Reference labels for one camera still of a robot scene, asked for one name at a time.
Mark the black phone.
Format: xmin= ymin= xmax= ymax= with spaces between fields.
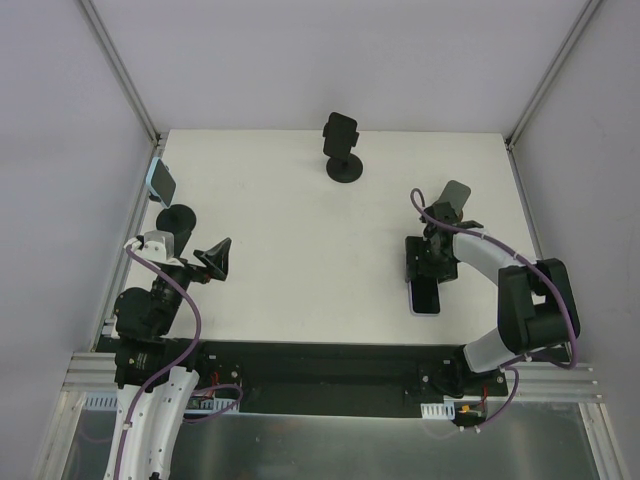
xmin=322 ymin=112 xmax=359 ymax=160

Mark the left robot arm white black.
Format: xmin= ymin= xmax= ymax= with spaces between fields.
xmin=104 ymin=231 xmax=244 ymax=479

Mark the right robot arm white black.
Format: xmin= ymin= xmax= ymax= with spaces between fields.
xmin=405 ymin=189 xmax=580 ymax=398

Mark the grey stand on wooden base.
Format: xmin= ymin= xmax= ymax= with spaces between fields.
xmin=433 ymin=180 xmax=472 ymax=222

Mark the black round phone stand left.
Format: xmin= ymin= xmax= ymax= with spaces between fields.
xmin=155 ymin=204 xmax=197 ymax=256

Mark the phone in light blue case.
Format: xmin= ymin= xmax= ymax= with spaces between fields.
xmin=145 ymin=157 xmax=176 ymax=208

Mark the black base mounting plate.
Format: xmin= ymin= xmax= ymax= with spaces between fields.
xmin=180 ymin=341 xmax=507 ymax=418

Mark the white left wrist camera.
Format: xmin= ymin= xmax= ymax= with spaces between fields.
xmin=124 ymin=230 xmax=182 ymax=266

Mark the white cable duct left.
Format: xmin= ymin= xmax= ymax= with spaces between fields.
xmin=84 ymin=392 xmax=241 ymax=415

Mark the white cable duct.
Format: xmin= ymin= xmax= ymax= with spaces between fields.
xmin=420 ymin=401 xmax=456 ymax=421
xmin=84 ymin=392 xmax=241 ymax=415

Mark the white cable duct right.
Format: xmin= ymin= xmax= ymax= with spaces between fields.
xmin=420 ymin=401 xmax=456 ymax=421

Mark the aluminium frame post right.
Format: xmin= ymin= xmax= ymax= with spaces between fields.
xmin=504 ymin=0 xmax=606 ymax=151

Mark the aluminium frame post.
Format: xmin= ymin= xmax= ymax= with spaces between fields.
xmin=504 ymin=0 xmax=606 ymax=151
xmin=75 ymin=0 xmax=163 ymax=146

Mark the aluminium frame post left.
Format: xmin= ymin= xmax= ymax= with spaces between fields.
xmin=75 ymin=0 xmax=163 ymax=146

